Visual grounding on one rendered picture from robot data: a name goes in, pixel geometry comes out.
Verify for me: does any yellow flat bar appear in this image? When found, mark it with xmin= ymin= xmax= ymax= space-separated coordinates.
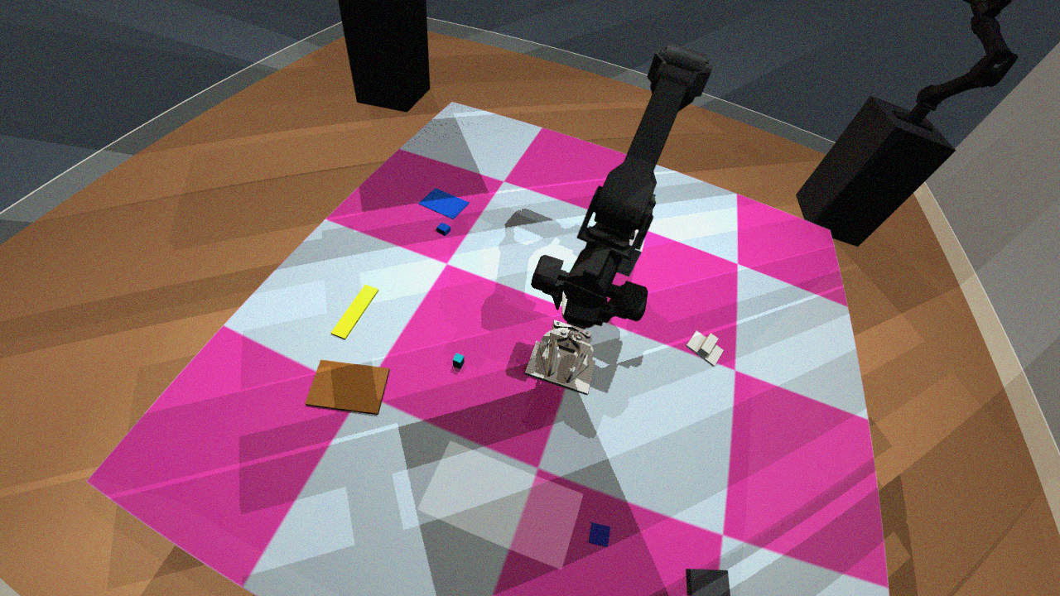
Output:
xmin=331 ymin=284 xmax=379 ymax=340

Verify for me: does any blue flat plate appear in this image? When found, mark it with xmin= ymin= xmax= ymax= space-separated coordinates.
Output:
xmin=419 ymin=188 xmax=469 ymax=220

